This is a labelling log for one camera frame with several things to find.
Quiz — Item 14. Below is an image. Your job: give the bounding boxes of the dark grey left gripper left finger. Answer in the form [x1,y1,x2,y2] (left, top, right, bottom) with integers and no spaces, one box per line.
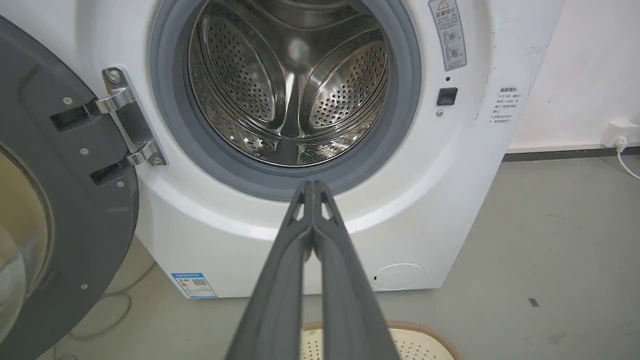
[225,181,315,360]

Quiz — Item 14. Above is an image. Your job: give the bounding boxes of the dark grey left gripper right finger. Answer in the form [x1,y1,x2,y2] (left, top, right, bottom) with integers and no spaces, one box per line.
[312,181,401,360]

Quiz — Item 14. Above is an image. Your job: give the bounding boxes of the grey washing machine door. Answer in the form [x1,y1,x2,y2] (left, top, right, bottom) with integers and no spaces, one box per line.
[0,16,140,360]

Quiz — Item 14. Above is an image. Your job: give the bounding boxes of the cream laundry basket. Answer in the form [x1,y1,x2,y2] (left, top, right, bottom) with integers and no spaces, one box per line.
[300,321,462,360]

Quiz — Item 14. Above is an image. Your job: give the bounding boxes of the blue energy label sticker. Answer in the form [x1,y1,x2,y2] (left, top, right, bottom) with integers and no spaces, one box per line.
[171,272,219,299]

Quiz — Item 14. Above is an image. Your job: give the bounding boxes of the white front-load washing machine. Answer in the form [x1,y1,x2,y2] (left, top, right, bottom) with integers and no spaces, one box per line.
[1,0,566,299]

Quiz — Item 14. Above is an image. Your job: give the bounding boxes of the metal door hinge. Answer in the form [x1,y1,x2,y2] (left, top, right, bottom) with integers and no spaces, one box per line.
[93,67,167,167]

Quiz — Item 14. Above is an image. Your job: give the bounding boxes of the grey warning sticker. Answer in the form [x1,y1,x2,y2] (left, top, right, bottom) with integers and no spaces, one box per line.
[428,0,468,72]

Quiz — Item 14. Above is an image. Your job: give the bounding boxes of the thin grey floor cable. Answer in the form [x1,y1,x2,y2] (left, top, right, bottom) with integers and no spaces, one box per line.
[52,260,158,360]

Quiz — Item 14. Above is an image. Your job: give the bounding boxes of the white power cable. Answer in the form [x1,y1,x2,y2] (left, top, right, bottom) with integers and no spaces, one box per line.
[615,143,640,181]

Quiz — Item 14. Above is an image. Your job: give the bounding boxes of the white wall power socket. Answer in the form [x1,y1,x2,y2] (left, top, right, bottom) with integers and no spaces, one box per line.
[600,119,640,149]

